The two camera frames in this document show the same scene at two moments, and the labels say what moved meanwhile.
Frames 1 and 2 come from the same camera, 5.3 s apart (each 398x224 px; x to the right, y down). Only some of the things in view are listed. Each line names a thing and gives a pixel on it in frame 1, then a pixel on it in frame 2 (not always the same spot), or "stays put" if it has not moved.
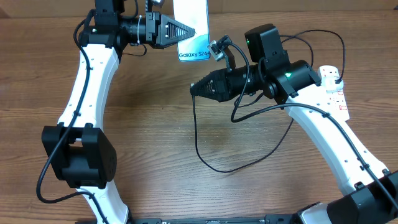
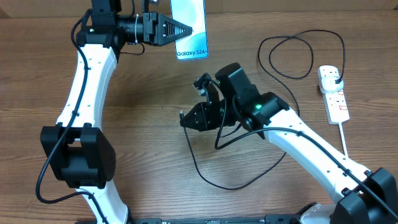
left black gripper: [157, 29] stays put
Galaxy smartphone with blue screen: [194, 14] stays put
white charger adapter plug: [329, 84] stays put
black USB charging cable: [290, 119] → [287, 37]
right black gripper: [220, 91] → [205, 123]
